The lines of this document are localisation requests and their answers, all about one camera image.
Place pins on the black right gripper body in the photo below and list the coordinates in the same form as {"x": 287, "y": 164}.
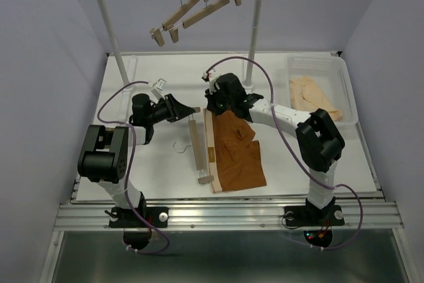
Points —
{"x": 218, "y": 103}

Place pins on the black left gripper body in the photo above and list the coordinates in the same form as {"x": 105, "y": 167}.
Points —
{"x": 165, "y": 110}

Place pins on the brown underwear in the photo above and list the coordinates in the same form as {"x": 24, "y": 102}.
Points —
{"x": 233, "y": 153}

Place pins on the wooden clip hanger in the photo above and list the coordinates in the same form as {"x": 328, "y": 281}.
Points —
{"x": 204, "y": 177}
{"x": 169, "y": 25}
{"x": 208, "y": 9}

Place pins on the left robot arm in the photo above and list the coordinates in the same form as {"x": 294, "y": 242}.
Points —
{"x": 104, "y": 159}

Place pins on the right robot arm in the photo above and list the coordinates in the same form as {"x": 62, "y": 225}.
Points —
{"x": 320, "y": 142}

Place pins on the cream underwear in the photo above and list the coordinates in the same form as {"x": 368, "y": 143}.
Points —
{"x": 306, "y": 95}

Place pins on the white plastic laundry basket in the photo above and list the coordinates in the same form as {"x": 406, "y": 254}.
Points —
{"x": 318, "y": 82}

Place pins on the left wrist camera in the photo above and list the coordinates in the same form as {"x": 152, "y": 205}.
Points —
{"x": 157, "y": 88}

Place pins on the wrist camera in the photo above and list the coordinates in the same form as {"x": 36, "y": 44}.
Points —
{"x": 211, "y": 78}
{"x": 157, "y": 88}

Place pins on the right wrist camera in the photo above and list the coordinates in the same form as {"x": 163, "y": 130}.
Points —
{"x": 211, "y": 78}

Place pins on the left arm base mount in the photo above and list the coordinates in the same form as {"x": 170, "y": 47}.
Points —
{"x": 138, "y": 234}

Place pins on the aluminium rail frame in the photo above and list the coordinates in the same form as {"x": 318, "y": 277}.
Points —
{"x": 222, "y": 214}

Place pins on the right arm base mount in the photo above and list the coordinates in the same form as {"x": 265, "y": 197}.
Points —
{"x": 316, "y": 224}

